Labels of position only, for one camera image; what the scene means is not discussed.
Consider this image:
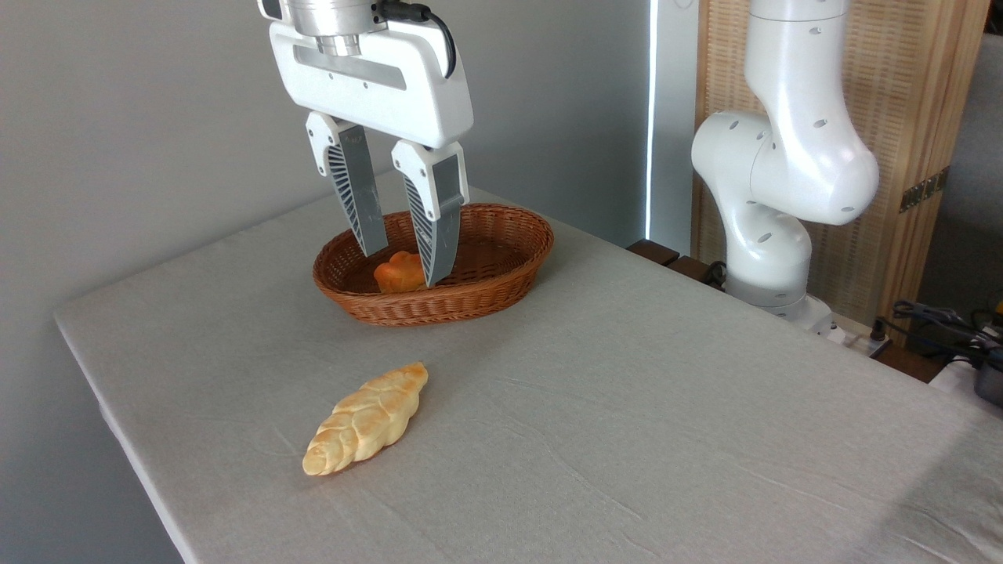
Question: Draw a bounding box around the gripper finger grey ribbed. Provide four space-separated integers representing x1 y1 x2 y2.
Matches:
392 139 470 288
306 111 390 258

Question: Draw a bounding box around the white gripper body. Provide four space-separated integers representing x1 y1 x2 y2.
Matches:
269 20 475 150

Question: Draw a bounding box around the pale braided bread loaf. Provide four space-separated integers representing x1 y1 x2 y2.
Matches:
302 362 429 477

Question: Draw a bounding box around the small orange bread roll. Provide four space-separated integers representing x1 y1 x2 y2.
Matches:
373 251 429 295

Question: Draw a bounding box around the brown wicker oval basket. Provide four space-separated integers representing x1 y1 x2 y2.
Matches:
313 203 555 327

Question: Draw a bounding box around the grey table cloth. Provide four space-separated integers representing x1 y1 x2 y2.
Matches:
53 168 1003 564

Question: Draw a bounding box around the metal screen hinge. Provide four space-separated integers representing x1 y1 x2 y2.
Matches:
900 166 950 214

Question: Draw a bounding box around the grey box device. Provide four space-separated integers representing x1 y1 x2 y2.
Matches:
974 359 1003 407

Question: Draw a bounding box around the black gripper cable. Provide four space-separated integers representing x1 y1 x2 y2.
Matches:
375 0 458 79

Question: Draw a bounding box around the black cable bundle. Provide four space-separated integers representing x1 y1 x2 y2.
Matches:
874 300 1003 363

